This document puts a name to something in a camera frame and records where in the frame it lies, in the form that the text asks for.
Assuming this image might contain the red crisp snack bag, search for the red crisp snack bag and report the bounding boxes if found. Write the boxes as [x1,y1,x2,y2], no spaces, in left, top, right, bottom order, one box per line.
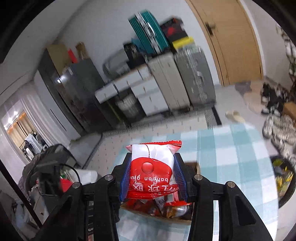
[124,199,157,216]

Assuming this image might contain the red white snack pack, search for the red white snack pack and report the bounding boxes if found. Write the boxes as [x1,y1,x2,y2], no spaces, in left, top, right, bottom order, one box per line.
[126,140,182,200]

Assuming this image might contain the orange red oreo pack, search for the orange red oreo pack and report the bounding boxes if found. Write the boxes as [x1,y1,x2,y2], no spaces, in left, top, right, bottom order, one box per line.
[162,201,192,219]

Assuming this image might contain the SF cardboard box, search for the SF cardboard box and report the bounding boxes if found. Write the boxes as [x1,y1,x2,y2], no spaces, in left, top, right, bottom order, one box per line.
[121,190,194,225]

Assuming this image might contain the black refrigerator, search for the black refrigerator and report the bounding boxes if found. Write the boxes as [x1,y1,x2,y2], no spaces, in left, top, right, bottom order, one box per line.
[55,58,130,133]

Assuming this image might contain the pile of shoes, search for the pile of shoes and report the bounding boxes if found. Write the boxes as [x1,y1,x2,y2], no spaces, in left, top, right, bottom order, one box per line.
[260,83,295,166]

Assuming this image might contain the woven laundry basket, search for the woven laundry basket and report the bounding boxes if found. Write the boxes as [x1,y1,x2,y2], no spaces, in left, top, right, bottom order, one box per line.
[115,93,145,123]

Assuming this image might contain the white drawer cabinet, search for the white drawer cabinet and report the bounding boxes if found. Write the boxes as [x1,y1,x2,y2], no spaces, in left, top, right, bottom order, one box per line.
[95,64,169,116]

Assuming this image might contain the grey suitcase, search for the grey suitcase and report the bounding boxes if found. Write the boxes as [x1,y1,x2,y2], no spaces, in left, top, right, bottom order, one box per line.
[174,44,216,107]

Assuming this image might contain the beige suitcase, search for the beige suitcase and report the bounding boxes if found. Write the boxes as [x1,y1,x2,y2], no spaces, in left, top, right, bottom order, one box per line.
[147,52,190,111]

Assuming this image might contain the wooden door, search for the wooden door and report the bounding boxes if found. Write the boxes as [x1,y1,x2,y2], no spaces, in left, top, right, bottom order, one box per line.
[187,1,263,86]

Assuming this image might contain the teal suitcase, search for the teal suitcase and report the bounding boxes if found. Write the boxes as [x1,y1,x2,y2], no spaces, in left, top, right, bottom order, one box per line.
[128,10,170,55]

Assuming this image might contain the stacked shoe boxes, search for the stacked shoe boxes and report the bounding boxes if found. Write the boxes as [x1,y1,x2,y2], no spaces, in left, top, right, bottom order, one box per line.
[160,18,194,52]

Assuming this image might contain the black cable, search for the black cable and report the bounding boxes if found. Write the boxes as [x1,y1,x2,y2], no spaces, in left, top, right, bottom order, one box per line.
[0,159,45,230]

